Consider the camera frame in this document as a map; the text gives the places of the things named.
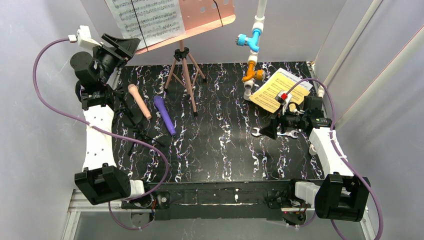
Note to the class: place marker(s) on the pink microphone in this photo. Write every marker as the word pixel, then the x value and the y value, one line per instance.
pixel 134 91

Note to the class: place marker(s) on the silver open-end wrench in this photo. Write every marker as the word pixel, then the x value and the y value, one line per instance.
pixel 292 134

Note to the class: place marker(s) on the pink tripod music stand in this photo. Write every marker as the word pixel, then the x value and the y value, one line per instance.
pixel 198 16

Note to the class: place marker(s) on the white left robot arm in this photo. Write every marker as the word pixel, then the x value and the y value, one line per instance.
pixel 100 180

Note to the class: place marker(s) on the black tripod mic stand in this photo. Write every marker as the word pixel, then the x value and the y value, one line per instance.
pixel 121 146

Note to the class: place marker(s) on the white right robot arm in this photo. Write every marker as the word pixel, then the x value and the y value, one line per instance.
pixel 342 195

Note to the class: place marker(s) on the sheet music book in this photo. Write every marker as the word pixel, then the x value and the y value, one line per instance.
pixel 306 85

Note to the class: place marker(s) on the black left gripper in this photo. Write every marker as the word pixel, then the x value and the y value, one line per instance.
pixel 116 51

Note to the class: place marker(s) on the white wall pipe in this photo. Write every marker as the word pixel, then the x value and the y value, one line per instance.
pixel 374 5

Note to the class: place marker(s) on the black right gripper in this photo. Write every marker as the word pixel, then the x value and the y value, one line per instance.
pixel 278 122

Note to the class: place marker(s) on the white PVC pipe frame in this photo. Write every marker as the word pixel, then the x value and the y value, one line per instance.
pixel 311 107

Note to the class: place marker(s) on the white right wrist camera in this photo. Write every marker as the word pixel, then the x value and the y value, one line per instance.
pixel 284 99

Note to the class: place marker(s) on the black round-base mic stand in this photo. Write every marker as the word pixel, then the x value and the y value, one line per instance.
pixel 123 112

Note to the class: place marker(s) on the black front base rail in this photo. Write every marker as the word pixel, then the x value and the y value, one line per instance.
pixel 266 199

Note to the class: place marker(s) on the purple microphone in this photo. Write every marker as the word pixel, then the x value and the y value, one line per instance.
pixel 160 105

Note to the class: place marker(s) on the yellow sheet music page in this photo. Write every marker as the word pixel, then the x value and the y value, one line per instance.
pixel 264 97

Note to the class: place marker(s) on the orange pipe valve fitting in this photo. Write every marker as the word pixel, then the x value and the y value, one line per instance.
pixel 252 74

